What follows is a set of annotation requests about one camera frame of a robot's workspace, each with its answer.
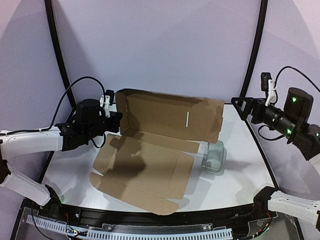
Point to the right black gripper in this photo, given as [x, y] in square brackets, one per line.
[255, 110]

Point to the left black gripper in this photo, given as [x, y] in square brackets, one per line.
[114, 121]

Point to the brown cardboard box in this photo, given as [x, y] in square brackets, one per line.
[147, 163]

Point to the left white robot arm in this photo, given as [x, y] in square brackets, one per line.
[92, 118]

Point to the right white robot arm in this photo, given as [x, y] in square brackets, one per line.
[292, 124]

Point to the pale green glasses case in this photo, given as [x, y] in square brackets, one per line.
[213, 157]

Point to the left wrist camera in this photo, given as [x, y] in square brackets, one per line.
[107, 100]

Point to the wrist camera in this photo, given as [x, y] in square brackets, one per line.
[269, 87]
[107, 100]

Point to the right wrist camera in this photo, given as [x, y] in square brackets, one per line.
[269, 87]

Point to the right black frame post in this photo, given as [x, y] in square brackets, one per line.
[255, 47]

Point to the black frame post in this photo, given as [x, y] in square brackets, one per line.
[255, 47]
[50, 14]

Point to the black front frame rail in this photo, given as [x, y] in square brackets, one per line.
[91, 217]

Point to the white slotted cable duct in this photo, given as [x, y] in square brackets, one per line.
[127, 232]

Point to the left black frame post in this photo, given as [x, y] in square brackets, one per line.
[50, 14]

